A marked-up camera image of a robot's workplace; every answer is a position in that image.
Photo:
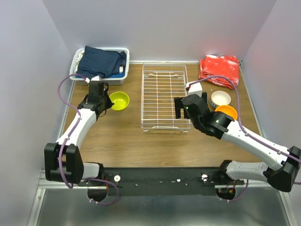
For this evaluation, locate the white black striped bowl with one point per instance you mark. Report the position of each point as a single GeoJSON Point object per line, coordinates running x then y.
{"type": "Point", "coordinates": [221, 98]}

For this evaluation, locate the aluminium frame rail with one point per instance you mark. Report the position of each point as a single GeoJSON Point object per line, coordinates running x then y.
{"type": "Point", "coordinates": [42, 180]}

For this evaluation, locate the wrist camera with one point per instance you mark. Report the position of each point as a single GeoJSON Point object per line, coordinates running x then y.
{"type": "Point", "coordinates": [96, 78]}
{"type": "Point", "coordinates": [194, 89]}

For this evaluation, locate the dark blue jeans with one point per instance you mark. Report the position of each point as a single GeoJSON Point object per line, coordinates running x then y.
{"type": "Point", "coordinates": [102, 62]}

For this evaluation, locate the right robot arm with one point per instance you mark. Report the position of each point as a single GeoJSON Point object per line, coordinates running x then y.
{"type": "Point", "coordinates": [279, 165]}

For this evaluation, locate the red white folded towel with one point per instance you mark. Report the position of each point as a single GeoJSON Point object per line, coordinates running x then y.
{"type": "Point", "coordinates": [226, 66]}

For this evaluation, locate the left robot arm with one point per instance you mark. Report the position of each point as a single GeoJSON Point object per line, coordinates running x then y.
{"type": "Point", "coordinates": [63, 162]}

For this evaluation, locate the white wire dish rack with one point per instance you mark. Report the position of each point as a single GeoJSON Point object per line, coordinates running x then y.
{"type": "Point", "coordinates": [161, 83]}

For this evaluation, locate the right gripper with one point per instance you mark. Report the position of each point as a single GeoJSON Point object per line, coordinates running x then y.
{"type": "Point", "coordinates": [178, 105]}

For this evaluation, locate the yellow orange bowl front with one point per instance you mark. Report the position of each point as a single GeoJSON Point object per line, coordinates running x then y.
{"type": "Point", "coordinates": [229, 110]}

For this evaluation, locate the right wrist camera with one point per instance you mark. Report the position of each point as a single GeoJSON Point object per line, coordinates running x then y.
{"type": "Point", "coordinates": [194, 89]}

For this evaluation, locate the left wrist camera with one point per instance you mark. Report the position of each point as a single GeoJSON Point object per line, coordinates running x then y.
{"type": "Point", "coordinates": [96, 78]}

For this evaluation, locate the blue cloth in basket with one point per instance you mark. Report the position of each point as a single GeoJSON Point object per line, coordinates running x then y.
{"type": "Point", "coordinates": [119, 75]}

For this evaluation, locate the lime green bowl front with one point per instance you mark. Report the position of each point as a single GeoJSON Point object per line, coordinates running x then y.
{"type": "Point", "coordinates": [120, 100]}

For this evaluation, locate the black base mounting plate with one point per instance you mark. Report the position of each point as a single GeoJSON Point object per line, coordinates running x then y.
{"type": "Point", "coordinates": [161, 181]}

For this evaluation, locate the white cloth in basket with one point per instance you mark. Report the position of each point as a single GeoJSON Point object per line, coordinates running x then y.
{"type": "Point", "coordinates": [78, 59]}

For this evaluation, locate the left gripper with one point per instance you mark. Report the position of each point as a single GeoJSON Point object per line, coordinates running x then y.
{"type": "Point", "coordinates": [109, 103]}

